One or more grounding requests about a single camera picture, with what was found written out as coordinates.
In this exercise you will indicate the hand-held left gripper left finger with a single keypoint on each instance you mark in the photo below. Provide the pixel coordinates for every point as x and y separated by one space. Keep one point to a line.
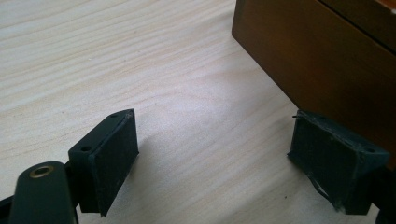
106 161

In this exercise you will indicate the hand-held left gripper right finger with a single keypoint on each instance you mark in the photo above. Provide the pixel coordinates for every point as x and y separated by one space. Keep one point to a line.
333 161

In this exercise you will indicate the brown wooden compartment box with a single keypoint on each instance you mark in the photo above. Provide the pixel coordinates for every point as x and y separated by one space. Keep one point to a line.
311 62

